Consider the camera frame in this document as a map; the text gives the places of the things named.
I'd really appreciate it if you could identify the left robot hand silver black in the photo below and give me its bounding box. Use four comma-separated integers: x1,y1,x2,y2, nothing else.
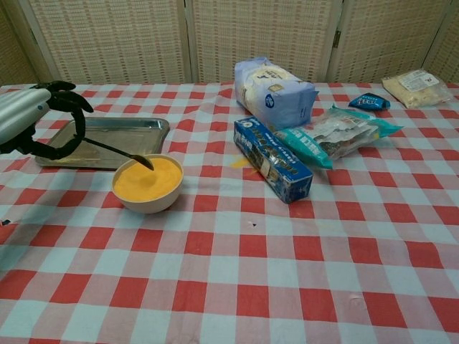
0,80,95,161

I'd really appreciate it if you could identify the dark metal spoon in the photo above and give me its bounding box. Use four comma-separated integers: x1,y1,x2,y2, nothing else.
84,138,155,171

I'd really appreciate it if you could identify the bowl of yellow powder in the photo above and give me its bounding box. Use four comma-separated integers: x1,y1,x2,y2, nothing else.
112,153,184,214

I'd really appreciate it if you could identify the rectangular steel tray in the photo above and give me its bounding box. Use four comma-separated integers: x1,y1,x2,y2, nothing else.
34,117,171,171

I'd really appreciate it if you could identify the woven folding screen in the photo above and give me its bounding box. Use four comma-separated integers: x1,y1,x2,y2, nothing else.
0,0,459,87

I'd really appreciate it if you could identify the long blue cardboard box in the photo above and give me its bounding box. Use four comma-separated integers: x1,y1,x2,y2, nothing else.
233,116,314,205

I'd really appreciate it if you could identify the pale blue flour bag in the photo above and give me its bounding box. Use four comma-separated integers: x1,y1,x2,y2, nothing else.
234,57,319,132

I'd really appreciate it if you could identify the red white checkered tablecloth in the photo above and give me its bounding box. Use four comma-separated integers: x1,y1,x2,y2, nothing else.
0,81,459,344

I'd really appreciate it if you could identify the teal clear snack package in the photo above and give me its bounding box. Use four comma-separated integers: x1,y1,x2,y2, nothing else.
274,103,404,169

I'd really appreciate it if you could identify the small blue snack packet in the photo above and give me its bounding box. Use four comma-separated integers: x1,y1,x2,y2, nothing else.
348,92,392,112

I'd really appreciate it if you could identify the clear bag beige powder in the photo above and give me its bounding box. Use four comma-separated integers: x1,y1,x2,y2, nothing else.
381,68,453,109

